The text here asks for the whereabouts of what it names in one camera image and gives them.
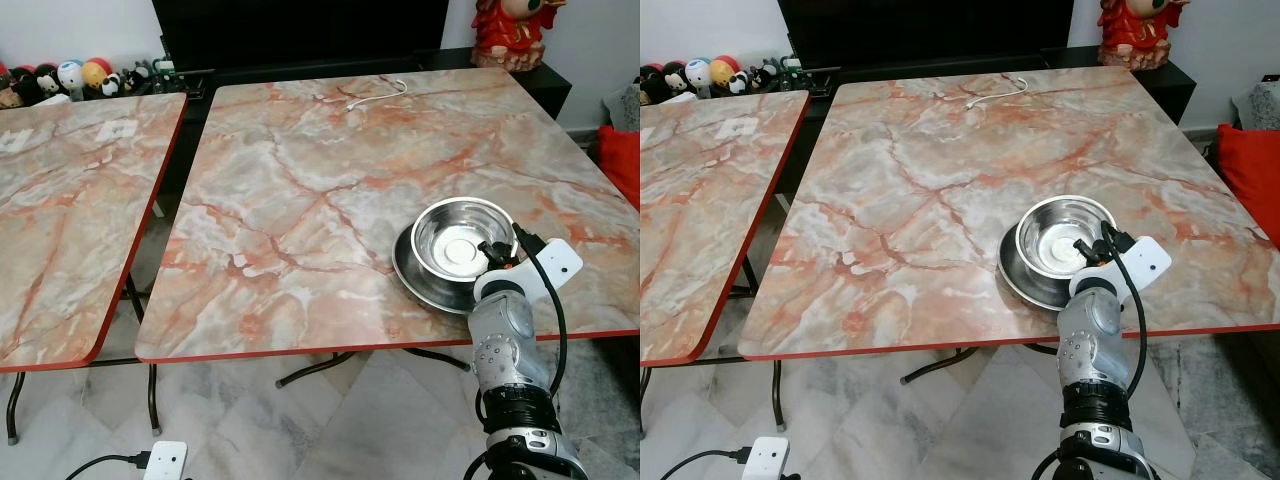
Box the grey cushion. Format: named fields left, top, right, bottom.
left=603, top=84, right=641, bottom=132
left=1233, top=81, right=1280, bottom=132

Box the black television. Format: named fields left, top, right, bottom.
left=777, top=0, right=1077, bottom=71
left=151, top=0, right=452, bottom=73

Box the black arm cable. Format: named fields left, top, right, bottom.
left=1102, top=223, right=1152, bottom=401
left=64, top=452, right=152, bottom=480
left=658, top=447, right=752, bottom=480
left=512, top=225, right=569, bottom=399

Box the stainless steel bowl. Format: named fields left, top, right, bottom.
left=410, top=197, right=519, bottom=282
left=1015, top=195, right=1119, bottom=280

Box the stainless steel plate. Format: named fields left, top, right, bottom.
left=392, top=224, right=501, bottom=316
left=998, top=224, right=1101, bottom=312

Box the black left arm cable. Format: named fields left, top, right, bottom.
left=658, top=447, right=752, bottom=480
left=64, top=452, right=152, bottom=480

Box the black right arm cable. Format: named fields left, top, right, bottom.
left=1102, top=223, right=1152, bottom=401
left=512, top=225, right=569, bottom=399

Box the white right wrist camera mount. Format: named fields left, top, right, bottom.
left=474, top=238, right=584, bottom=302
left=1068, top=236, right=1173, bottom=299

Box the large marble red-edged table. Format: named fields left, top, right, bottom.
left=737, top=66, right=1280, bottom=387
left=134, top=68, right=641, bottom=393

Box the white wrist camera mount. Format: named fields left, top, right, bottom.
left=143, top=441, right=189, bottom=480
left=474, top=238, right=584, bottom=302
left=742, top=436, right=792, bottom=480
left=1068, top=236, right=1173, bottom=299

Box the red figurine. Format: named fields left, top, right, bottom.
left=471, top=0, right=567, bottom=74
left=1096, top=0, right=1192, bottom=72

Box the red cushion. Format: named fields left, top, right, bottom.
left=1214, top=122, right=1280, bottom=248
left=597, top=124, right=641, bottom=208

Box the small marble red-edged table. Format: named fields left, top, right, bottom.
left=640, top=90, right=812, bottom=433
left=0, top=92, right=190, bottom=447

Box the white cable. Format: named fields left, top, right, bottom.
left=962, top=76, right=1029, bottom=109
left=339, top=78, right=410, bottom=110

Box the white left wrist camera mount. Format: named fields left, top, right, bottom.
left=143, top=441, right=189, bottom=480
left=742, top=436, right=792, bottom=480

